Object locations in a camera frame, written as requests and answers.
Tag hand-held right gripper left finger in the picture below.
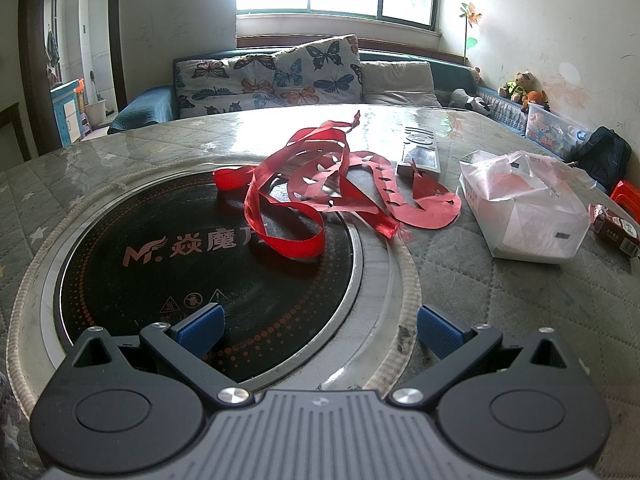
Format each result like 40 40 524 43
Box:
62 302 256 408

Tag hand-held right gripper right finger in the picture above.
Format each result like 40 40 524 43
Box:
391 305 581 406

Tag round black induction cooktop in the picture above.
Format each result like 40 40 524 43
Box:
40 165 371 391

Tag red paper cutout strip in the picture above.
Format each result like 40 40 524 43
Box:
280 110 463 233

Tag red ribbon and paper cutouts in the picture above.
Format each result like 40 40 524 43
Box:
213 125 401 261

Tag thin pinkish plastic bag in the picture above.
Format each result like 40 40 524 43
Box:
459 150 596 221

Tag grey remote control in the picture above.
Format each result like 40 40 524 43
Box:
397 125 443 178

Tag red cigarette packet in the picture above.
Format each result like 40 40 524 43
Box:
590 204 640 258

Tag blue sofa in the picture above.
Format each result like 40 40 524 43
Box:
107 47 531 136

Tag clear plastic storage box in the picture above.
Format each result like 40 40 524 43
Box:
525 104 593 161

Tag panda plush toy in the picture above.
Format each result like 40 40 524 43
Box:
449 89 493 115

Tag red plastic stool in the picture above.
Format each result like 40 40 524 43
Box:
610 180 640 206

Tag white bucket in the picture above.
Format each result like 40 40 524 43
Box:
84 100 107 127

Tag black backpack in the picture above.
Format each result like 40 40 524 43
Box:
575 127 633 191

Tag orange plush toy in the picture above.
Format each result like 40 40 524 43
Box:
522 90 551 113

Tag blue cabinet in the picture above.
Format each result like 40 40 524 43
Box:
50 79 83 148

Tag white cushion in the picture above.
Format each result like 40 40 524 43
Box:
361 60 443 107

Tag brown bear plush toy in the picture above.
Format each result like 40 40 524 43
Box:
497 71 536 103

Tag brown wooden door frame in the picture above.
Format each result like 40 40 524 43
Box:
20 0 126 158

